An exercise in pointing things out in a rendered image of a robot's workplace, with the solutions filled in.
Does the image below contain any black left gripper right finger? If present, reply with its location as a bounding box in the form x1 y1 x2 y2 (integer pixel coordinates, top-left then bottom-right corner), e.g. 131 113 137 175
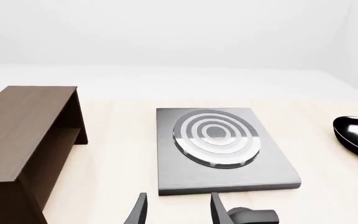
210 192 233 224

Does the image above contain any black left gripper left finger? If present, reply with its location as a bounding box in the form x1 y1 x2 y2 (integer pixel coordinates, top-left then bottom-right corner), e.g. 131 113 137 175
123 192 148 224

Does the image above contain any flat grey stove plate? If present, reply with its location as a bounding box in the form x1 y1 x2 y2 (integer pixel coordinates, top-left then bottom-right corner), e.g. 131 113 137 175
155 107 302 197

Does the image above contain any black frying pan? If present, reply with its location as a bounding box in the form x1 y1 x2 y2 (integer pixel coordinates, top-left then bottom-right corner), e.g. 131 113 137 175
333 115 358 164

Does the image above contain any dark brown wooden shelf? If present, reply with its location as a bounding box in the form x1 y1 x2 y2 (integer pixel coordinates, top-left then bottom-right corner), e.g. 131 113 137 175
0 85 89 224

